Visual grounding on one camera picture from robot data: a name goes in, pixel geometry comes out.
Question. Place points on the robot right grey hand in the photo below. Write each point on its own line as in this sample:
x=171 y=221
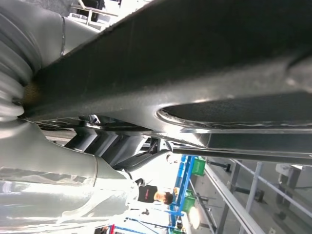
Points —
x=48 y=193

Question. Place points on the blue steel shelf rack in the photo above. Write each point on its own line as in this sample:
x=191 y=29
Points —
x=181 y=181

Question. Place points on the robot right arm ribbed sleeve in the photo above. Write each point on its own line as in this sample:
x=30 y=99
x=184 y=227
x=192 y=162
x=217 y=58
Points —
x=14 y=84

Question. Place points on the person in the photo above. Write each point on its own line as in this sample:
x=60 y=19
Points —
x=146 y=193

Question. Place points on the green plastic crate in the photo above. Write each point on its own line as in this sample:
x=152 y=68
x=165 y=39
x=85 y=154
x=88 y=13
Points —
x=188 y=202
x=199 y=166

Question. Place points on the wide grey overhead beam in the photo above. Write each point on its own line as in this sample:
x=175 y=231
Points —
x=231 y=203

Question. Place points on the narrow grey overhead beam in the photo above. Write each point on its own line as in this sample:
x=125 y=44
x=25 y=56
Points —
x=275 y=190

